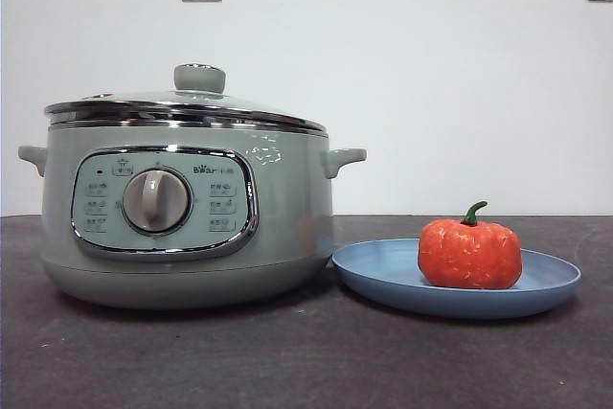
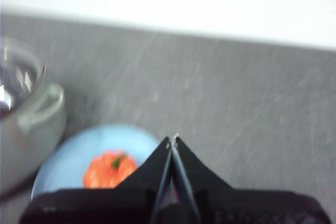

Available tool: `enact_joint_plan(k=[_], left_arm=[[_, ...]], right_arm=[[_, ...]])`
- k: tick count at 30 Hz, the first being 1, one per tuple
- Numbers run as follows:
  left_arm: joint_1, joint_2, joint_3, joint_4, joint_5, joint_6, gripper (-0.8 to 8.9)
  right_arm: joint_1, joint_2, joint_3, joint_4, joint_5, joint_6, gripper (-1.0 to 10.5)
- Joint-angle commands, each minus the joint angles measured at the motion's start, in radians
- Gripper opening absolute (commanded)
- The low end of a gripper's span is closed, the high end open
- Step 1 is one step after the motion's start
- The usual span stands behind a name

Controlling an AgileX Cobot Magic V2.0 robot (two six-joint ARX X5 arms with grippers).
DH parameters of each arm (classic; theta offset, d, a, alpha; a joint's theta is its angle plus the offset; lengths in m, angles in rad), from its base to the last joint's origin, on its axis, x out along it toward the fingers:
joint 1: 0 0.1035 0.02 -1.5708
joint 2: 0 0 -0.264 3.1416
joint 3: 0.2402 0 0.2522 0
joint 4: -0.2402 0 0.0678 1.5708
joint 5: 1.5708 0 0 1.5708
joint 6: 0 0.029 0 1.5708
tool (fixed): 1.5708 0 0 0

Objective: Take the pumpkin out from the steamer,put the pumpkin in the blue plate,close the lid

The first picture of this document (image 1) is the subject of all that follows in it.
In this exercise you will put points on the blue round plate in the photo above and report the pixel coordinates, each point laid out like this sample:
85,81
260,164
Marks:
383,275

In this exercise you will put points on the pale green electric steamer pot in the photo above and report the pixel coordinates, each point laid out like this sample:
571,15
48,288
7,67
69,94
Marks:
287,217

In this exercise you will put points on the orange pumpkin with green stem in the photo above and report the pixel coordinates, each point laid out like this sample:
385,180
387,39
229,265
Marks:
469,256

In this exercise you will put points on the glass lid with green knob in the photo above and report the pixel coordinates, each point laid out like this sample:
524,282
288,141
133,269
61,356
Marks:
201,78

